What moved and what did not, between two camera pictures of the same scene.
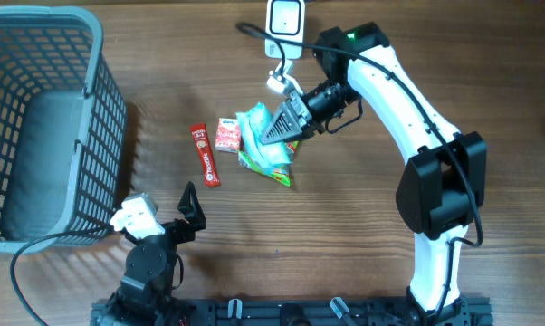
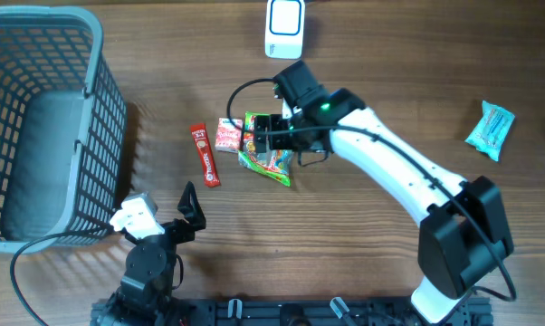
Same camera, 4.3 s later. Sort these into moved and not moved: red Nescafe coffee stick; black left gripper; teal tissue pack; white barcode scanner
Moved: teal tissue pack
Not moved: red Nescafe coffee stick; black left gripper; white barcode scanner
